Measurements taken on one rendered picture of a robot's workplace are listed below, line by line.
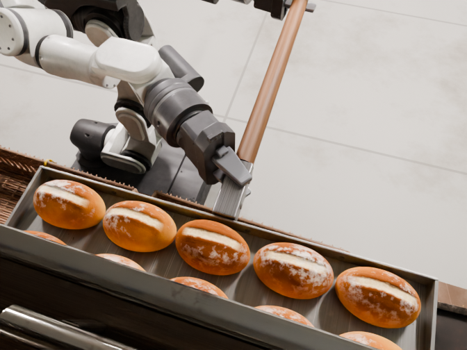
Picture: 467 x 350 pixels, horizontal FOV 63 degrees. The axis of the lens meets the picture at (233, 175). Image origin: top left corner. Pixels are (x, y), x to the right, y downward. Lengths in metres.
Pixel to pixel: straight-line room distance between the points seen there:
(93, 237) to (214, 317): 0.34
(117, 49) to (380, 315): 0.53
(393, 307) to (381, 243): 1.43
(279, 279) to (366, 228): 1.46
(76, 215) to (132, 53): 0.27
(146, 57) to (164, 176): 1.18
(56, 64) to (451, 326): 0.92
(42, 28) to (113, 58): 0.19
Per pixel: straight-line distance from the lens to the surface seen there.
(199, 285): 0.45
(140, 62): 0.62
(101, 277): 0.25
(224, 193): 0.51
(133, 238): 0.49
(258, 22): 2.74
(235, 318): 0.23
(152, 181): 1.76
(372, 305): 0.47
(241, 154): 0.55
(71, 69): 0.73
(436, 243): 2.01
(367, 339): 0.46
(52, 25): 0.81
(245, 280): 0.50
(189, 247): 0.47
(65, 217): 0.53
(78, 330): 0.22
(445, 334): 0.95
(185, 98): 0.58
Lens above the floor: 1.66
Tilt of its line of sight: 59 degrees down
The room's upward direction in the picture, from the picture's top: straight up
